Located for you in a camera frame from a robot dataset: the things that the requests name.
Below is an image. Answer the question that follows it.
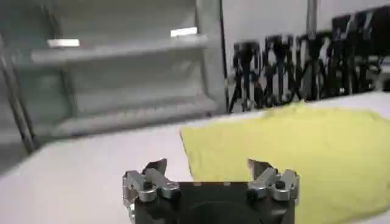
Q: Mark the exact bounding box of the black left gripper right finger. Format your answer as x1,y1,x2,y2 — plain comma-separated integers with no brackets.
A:
247,158,300,203

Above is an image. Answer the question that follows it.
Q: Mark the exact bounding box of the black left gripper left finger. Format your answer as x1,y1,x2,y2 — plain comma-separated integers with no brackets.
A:
122,158,182,208

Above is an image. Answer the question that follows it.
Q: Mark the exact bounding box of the black tripod stands row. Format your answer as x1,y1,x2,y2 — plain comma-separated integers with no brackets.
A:
229,5,390,113

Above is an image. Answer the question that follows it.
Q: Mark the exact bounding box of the yellow cloth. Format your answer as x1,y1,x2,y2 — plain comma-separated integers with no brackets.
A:
180,101,390,224

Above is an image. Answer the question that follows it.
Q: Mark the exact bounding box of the grey metal shelf rack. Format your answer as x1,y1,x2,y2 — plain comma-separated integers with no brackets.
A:
0,0,227,155

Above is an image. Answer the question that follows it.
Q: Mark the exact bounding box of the black vertical cable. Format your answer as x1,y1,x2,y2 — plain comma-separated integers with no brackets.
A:
218,0,230,114

